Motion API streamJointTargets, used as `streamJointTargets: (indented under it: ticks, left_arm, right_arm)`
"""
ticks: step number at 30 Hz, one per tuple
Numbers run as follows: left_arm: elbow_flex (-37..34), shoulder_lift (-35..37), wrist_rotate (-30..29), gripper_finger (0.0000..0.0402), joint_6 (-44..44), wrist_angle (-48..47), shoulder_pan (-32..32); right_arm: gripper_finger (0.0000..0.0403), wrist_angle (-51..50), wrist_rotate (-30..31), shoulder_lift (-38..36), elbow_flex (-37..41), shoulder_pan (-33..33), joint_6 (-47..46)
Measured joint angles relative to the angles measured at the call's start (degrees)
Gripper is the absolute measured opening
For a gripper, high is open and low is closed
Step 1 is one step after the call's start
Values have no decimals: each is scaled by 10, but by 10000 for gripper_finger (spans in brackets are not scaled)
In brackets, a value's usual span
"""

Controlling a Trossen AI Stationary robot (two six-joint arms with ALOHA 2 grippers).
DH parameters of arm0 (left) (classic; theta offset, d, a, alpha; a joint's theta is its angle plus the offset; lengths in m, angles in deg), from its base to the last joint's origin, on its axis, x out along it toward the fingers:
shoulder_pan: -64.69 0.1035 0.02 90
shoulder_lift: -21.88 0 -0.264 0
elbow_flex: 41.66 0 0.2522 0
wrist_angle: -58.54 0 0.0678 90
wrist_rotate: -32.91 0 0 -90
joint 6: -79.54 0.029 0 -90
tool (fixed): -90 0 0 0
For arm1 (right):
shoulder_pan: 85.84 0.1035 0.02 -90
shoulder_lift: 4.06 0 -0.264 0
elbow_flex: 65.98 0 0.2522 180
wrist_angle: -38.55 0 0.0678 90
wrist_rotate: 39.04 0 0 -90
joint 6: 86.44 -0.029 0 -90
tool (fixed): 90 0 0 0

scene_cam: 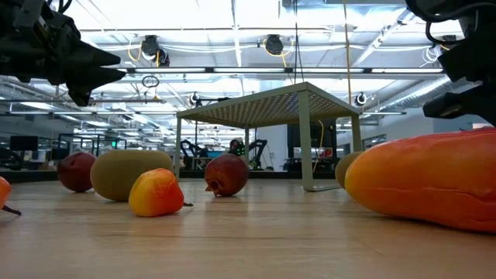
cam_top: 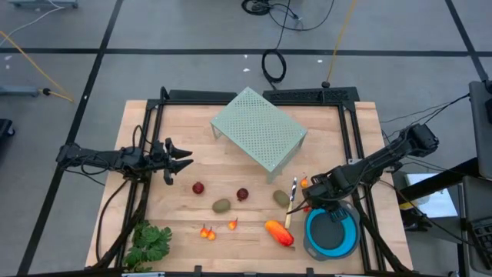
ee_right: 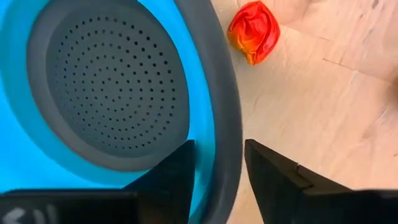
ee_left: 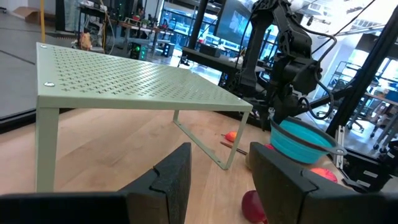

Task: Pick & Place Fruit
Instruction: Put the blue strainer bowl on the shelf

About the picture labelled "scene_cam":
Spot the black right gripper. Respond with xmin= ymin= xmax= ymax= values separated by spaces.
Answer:
xmin=437 ymin=19 xmax=496 ymax=84

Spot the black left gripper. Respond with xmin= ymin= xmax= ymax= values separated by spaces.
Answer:
xmin=40 ymin=15 xmax=127 ymax=91

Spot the brown green kiwi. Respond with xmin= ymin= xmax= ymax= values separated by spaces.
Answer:
xmin=335 ymin=150 xmax=363 ymax=190
xmin=90 ymin=150 xmax=174 ymax=202

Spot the dark red pomegranate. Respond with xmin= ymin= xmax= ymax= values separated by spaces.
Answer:
xmin=57 ymin=151 xmax=98 ymax=193
xmin=204 ymin=153 xmax=250 ymax=198

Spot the small orange yellow pear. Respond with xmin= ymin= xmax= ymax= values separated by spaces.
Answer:
xmin=0 ymin=176 xmax=22 ymax=216
xmin=128 ymin=167 xmax=194 ymax=218

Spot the black monitor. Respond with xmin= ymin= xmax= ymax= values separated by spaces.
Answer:
xmin=9 ymin=135 xmax=39 ymax=152

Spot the long ceiling light bar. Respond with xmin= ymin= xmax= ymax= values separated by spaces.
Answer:
xmin=104 ymin=66 xmax=445 ymax=75

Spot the black cabinet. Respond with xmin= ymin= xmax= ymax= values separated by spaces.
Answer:
xmin=287 ymin=119 xmax=338 ymax=172

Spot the green perforated metal riser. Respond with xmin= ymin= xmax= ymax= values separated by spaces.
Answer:
xmin=174 ymin=81 xmax=363 ymax=193

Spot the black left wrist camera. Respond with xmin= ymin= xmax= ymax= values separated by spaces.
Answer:
xmin=67 ymin=83 xmax=94 ymax=108

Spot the black hanging cable loop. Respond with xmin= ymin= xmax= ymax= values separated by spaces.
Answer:
xmin=141 ymin=74 xmax=160 ymax=89

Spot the black aluminium table frame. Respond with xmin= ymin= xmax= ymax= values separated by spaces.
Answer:
xmin=0 ymin=169 xmax=338 ymax=184

